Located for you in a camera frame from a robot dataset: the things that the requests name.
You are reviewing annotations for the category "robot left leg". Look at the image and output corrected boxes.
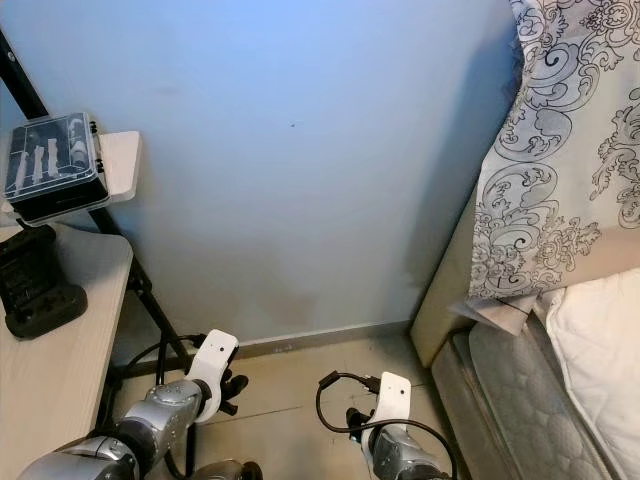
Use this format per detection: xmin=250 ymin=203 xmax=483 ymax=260
xmin=190 ymin=460 xmax=251 ymax=480

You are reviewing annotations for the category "light wood desk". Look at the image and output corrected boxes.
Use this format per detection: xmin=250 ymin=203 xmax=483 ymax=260
xmin=0 ymin=225 xmax=134 ymax=480

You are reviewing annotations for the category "white paper mattress tag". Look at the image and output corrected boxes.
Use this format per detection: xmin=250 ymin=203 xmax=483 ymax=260
xmin=450 ymin=298 xmax=536 ymax=336

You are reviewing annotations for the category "black handheld controller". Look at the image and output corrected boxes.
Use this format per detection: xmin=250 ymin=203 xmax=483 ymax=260
xmin=0 ymin=225 xmax=88 ymax=339

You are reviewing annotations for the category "clear lid black tool case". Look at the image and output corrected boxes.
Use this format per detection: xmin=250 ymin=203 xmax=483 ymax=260
xmin=5 ymin=112 xmax=113 ymax=226

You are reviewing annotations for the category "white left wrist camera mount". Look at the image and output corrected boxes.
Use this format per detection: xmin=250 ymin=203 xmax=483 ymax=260
xmin=188 ymin=330 xmax=239 ymax=423

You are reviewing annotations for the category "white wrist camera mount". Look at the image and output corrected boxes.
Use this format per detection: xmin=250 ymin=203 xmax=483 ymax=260
xmin=370 ymin=373 xmax=413 ymax=431
xmin=188 ymin=330 xmax=239 ymax=423

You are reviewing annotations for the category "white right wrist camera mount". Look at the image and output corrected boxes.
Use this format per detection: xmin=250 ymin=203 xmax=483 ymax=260
xmin=370 ymin=373 xmax=413 ymax=431

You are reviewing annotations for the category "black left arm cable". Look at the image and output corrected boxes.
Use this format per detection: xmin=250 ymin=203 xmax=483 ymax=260
xmin=115 ymin=335 xmax=203 ymax=479

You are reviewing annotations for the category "black metal rack frame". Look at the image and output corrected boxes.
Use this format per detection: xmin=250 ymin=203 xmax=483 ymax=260
xmin=0 ymin=35 xmax=193 ymax=383

